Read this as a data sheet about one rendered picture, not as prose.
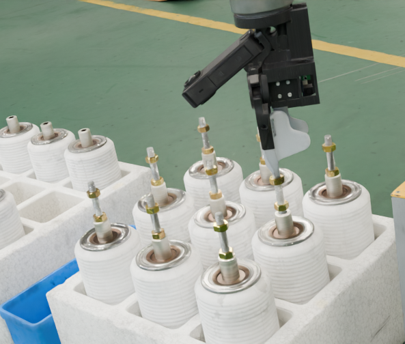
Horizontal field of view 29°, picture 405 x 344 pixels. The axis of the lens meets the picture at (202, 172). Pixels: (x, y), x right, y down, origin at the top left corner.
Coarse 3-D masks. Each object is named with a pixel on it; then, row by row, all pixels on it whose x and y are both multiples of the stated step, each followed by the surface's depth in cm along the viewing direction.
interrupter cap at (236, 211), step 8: (200, 208) 114; (208, 208) 114; (232, 208) 112; (240, 208) 112; (200, 216) 112; (208, 216) 112; (232, 216) 110; (240, 216) 109; (200, 224) 109; (208, 224) 109; (232, 224) 108
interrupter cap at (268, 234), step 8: (296, 216) 106; (264, 224) 106; (272, 224) 106; (296, 224) 105; (304, 224) 104; (312, 224) 104; (264, 232) 104; (272, 232) 104; (296, 232) 103; (304, 232) 102; (312, 232) 102; (264, 240) 102; (272, 240) 102; (280, 240) 101; (288, 240) 101; (296, 240) 100; (304, 240) 101
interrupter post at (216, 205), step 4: (212, 200) 110; (216, 200) 109; (220, 200) 109; (224, 200) 110; (212, 204) 110; (216, 204) 110; (220, 204) 110; (224, 204) 110; (212, 208) 110; (216, 208) 110; (220, 208) 110; (224, 208) 110; (212, 212) 111; (216, 212) 110; (224, 212) 110; (212, 216) 111; (224, 216) 111
